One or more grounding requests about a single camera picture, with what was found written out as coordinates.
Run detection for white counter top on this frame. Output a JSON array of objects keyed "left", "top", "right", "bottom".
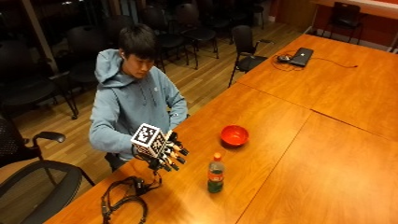
[{"left": 312, "top": 0, "right": 398, "bottom": 21}]

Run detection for white marker cube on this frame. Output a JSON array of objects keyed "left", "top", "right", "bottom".
[{"left": 128, "top": 122, "right": 174, "bottom": 159}]

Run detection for black glove cable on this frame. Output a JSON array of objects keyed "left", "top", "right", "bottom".
[{"left": 146, "top": 158, "right": 163, "bottom": 189}]

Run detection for red bowl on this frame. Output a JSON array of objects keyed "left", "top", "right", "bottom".
[{"left": 218, "top": 124, "right": 250, "bottom": 147}]

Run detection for black side chair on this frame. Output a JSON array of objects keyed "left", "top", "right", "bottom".
[{"left": 325, "top": 1, "right": 364, "bottom": 44}]

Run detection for black chair with armrests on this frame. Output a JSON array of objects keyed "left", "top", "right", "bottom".
[{"left": 226, "top": 24, "right": 274, "bottom": 89}]

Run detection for black strap harness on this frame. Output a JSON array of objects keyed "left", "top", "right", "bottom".
[{"left": 101, "top": 175, "right": 162, "bottom": 224}]

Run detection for rows of black stacking chairs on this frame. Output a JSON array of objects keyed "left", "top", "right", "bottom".
[{"left": 0, "top": 0, "right": 267, "bottom": 120}]

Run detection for the person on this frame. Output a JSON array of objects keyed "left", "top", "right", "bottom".
[{"left": 87, "top": 23, "right": 190, "bottom": 173}]

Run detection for thin black laptop cable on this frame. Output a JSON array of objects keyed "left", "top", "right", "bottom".
[{"left": 270, "top": 50, "right": 359, "bottom": 73}]

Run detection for green bottle with orange cap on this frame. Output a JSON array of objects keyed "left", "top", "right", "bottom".
[{"left": 206, "top": 152, "right": 226, "bottom": 194}]

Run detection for black mesh office chair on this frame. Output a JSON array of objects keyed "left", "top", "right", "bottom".
[
  {"left": 0, "top": 160, "right": 97, "bottom": 224},
  {"left": 0, "top": 114, "right": 66, "bottom": 169}
]

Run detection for black laptop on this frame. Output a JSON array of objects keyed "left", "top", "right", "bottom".
[{"left": 287, "top": 47, "right": 313, "bottom": 68}]

